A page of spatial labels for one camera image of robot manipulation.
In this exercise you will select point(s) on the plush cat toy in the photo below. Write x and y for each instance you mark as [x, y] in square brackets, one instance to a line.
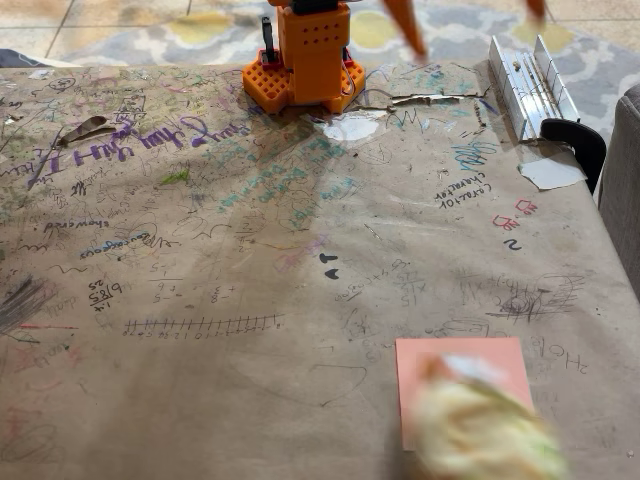
[480, 430]

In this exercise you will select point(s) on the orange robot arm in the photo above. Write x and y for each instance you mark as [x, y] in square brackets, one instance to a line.
[312, 65]

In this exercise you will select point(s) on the torn paper strip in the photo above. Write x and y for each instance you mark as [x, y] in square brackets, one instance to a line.
[425, 98]

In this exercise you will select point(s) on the black clamp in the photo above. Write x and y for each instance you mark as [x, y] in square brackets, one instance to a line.
[582, 142]

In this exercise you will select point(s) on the grey upholstered seat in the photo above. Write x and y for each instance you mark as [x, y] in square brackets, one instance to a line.
[622, 200]

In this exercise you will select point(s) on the pink sticky note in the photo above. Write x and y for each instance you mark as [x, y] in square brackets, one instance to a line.
[415, 360]

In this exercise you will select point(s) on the scribbled brown paper cover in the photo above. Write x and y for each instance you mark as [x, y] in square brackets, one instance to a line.
[200, 300]

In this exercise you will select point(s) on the dark fabric item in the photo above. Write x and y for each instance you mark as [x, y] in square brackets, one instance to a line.
[17, 57]

